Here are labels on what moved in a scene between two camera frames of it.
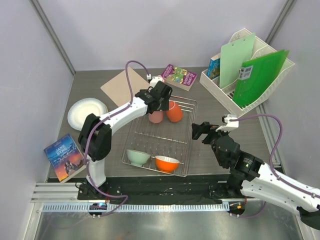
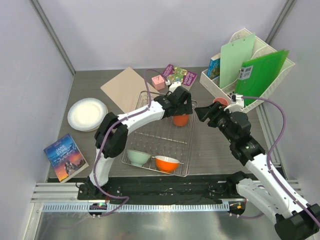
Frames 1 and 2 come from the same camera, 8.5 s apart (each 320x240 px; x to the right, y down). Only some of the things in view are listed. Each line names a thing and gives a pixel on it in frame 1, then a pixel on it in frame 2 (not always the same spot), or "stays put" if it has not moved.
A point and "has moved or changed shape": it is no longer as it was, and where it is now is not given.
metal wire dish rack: (168, 138) stays put
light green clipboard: (233, 54) stays put
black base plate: (161, 190) stays put
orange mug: (174, 113) has moved or changed shape
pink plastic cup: (156, 117) has moved or changed shape
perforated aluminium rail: (136, 207) stays put
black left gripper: (164, 104) → (186, 109)
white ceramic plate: (80, 109) stays put
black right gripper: (205, 127) → (213, 112)
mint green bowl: (137, 158) stays put
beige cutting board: (117, 89) stays put
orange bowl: (166, 164) stays put
